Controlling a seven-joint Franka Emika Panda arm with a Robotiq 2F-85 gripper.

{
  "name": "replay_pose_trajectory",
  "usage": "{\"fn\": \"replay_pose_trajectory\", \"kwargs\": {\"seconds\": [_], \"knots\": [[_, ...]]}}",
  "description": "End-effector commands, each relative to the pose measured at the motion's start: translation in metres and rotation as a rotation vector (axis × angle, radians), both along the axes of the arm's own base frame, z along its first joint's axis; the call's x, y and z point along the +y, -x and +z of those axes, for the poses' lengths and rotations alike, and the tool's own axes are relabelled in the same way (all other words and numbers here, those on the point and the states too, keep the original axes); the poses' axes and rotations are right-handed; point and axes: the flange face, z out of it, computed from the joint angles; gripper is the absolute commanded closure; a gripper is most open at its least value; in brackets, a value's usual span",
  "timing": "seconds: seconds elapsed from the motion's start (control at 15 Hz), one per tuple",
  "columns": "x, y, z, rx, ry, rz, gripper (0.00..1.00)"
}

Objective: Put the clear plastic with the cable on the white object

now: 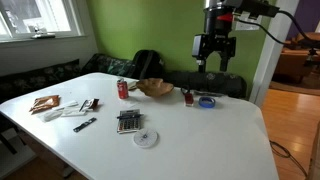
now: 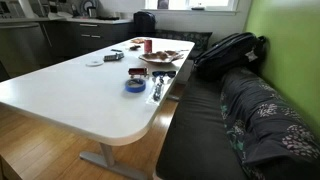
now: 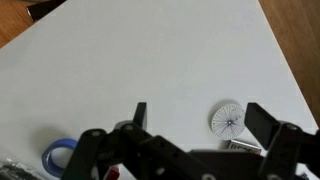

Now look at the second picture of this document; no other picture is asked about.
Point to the orange snack packet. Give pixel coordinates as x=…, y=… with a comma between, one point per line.
x=137, y=40

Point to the grey calculator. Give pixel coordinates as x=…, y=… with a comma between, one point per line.
x=113, y=57

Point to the dark kitchen cabinet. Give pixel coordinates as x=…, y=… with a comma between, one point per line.
x=69, y=39

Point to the blue tape roll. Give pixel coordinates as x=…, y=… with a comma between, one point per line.
x=135, y=85

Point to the brown wooden leaf bowl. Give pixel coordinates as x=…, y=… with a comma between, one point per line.
x=161, y=57

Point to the dark floral bench cushion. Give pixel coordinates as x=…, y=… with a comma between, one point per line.
x=269, y=137

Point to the white round disc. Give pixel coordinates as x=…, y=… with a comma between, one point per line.
x=94, y=63

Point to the red toy car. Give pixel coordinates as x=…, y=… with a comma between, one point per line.
x=138, y=71

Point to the red soda can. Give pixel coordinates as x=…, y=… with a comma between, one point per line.
x=148, y=46

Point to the white table leg base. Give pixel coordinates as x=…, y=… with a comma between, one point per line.
x=106, y=160

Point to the black backpack on bench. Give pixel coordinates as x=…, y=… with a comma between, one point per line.
x=238, y=49

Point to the blue sunglasses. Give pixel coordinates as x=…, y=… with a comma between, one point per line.
x=170, y=74

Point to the clear plastic bag with cable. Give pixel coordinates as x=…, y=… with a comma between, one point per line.
x=156, y=93

